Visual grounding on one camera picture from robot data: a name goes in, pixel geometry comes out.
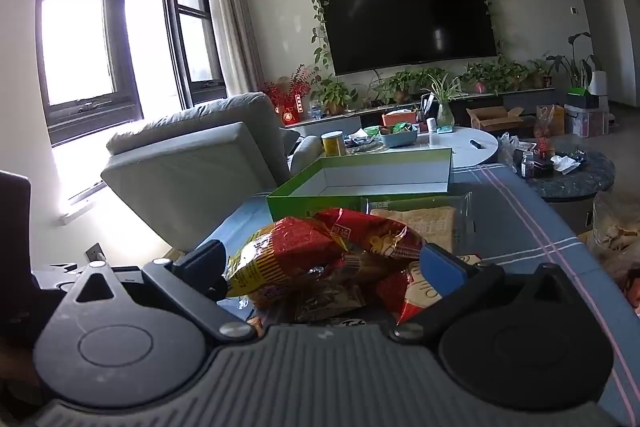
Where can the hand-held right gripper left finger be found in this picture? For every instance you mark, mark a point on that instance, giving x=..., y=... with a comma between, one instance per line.
x=200, y=259

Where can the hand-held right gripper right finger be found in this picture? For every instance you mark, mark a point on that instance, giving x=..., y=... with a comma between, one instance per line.
x=442, y=269

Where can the clear cake packet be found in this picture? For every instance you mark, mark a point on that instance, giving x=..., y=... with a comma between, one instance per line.
x=425, y=222

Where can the yellow red snack bag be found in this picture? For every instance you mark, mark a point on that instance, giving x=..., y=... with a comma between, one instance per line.
x=280, y=252

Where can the green cardboard box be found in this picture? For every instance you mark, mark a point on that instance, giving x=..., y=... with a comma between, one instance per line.
x=285, y=207

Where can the brown snack packet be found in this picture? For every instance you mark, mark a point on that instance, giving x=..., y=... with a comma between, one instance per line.
x=325, y=302

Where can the grey armchair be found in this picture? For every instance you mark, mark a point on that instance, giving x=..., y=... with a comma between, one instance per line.
x=190, y=177

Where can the blue striped blanket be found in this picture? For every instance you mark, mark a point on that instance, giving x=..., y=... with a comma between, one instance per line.
x=510, y=217

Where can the white oval coffee table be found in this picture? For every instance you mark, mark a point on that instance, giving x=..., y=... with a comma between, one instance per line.
x=450, y=139

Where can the dark glass bottle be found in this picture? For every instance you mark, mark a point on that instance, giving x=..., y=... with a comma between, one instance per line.
x=527, y=167

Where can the clear plastic bag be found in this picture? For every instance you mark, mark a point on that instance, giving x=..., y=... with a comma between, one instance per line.
x=507, y=149

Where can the teal basket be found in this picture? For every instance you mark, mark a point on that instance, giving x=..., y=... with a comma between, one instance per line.
x=398, y=139

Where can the white bottle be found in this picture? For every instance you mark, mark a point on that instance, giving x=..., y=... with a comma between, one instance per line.
x=431, y=127

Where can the glass vase with plant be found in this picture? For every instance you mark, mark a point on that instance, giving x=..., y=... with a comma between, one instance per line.
x=445, y=114

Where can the orange box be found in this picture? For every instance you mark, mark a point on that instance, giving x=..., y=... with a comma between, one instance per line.
x=400, y=119

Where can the dark round stone table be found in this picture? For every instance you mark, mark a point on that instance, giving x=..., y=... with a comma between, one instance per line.
x=575, y=184

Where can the open cardboard box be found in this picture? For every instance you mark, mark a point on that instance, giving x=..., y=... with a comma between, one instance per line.
x=492, y=119

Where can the white tissue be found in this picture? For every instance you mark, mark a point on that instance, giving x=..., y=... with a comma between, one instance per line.
x=565, y=164

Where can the yellow can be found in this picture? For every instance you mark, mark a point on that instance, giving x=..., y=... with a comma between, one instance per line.
x=333, y=146

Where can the plastic bag of food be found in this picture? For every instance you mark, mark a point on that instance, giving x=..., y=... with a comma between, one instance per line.
x=615, y=227

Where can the television cabinet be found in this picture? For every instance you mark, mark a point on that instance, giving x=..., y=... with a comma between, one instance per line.
x=340, y=123

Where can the orange plastic bag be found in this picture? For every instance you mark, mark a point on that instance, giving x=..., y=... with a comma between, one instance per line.
x=550, y=122

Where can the red berry decoration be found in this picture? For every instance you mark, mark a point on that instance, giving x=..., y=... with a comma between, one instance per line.
x=290, y=97

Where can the potted green plant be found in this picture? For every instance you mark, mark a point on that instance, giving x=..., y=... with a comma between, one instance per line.
x=335, y=94
x=397, y=87

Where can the row of potted plants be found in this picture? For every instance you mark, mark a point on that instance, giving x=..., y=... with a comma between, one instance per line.
x=495, y=77

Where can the clear storage box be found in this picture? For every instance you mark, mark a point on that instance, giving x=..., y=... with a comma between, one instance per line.
x=585, y=122

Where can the dark framed window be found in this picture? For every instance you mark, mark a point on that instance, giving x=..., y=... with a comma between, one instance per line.
x=75, y=47

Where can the small green box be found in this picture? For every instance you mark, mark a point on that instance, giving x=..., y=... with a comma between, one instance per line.
x=577, y=92

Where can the beige curtain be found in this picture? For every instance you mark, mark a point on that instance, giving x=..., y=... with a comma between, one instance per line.
x=235, y=32

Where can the white air purifier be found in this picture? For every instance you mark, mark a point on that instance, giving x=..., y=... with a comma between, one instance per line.
x=599, y=83

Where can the tall leafy plant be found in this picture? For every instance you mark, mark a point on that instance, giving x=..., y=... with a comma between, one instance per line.
x=575, y=62

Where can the ivy vine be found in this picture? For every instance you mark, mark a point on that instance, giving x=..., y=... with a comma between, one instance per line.
x=318, y=32

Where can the wall socket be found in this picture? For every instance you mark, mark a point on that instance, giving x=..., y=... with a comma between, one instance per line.
x=95, y=253

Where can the wall television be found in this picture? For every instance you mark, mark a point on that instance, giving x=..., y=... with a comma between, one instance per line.
x=410, y=22

